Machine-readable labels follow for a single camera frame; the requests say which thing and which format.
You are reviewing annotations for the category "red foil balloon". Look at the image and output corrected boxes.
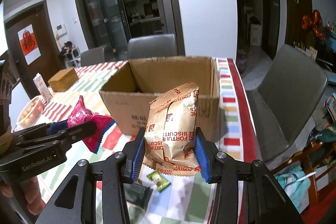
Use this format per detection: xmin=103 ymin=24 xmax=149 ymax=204
xmin=301 ymin=10 xmax=325 ymax=41

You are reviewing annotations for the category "white wall intercom panel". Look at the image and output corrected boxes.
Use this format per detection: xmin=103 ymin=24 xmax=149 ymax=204
xmin=56 ymin=24 xmax=67 ymax=36

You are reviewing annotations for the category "magenta snack bag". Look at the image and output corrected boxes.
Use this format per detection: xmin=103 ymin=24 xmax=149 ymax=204
xmin=67 ymin=96 xmax=115 ymax=153

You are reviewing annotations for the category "beige fortune biscuits bag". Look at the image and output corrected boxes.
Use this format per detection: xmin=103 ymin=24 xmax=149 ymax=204
xmin=143 ymin=82 xmax=201 ymax=176

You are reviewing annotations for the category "woven brown tissue box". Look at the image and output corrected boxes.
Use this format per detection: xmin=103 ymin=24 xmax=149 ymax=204
xmin=48 ymin=67 xmax=79 ymax=92

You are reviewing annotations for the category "white small shelf unit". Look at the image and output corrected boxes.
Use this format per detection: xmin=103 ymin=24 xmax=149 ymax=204
xmin=60 ymin=41 xmax=81 ymax=68

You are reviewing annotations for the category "small green candy packet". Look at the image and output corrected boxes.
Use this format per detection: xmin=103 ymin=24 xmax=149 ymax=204
xmin=146 ymin=170 xmax=171 ymax=193

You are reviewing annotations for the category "grey chair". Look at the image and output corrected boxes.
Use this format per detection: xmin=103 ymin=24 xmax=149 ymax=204
xmin=80 ymin=47 xmax=105 ymax=67
xmin=246 ymin=44 xmax=327 ymax=162
xmin=127 ymin=34 xmax=178 ymax=59

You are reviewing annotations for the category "colourful striped tablecloth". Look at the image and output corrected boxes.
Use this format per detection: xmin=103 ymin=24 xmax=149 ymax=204
xmin=19 ymin=57 xmax=256 ymax=223

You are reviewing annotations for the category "red fu door poster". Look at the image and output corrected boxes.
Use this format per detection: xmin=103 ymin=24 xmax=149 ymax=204
xmin=18 ymin=24 xmax=41 ymax=65

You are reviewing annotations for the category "open cardboard box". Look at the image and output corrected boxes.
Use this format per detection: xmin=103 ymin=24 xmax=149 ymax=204
xmin=99 ymin=56 xmax=220 ymax=140

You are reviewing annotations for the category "dark green snack packet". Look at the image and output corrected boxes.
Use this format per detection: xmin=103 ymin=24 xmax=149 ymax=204
xmin=123 ymin=178 xmax=153 ymax=210

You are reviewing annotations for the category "white orange drink carton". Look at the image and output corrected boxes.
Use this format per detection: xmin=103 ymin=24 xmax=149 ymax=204
xmin=33 ymin=73 xmax=52 ymax=102

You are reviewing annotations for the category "grey chair far left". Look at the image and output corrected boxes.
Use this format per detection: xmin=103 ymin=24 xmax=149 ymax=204
xmin=80 ymin=47 xmax=105 ymax=67

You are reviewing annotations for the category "brown wooden door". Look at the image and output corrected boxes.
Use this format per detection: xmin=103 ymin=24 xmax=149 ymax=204
xmin=5 ymin=1 xmax=65 ymax=98

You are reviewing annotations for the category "grey chair right side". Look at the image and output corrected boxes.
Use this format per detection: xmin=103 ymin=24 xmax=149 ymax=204
xmin=246 ymin=44 xmax=327 ymax=162

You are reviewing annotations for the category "left hand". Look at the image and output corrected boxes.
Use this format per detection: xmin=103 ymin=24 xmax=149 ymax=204
xmin=1 ymin=176 xmax=45 ymax=215

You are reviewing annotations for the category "grey chair far middle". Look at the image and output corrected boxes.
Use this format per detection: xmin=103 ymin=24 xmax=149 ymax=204
xmin=127 ymin=34 xmax=178 ymax=59

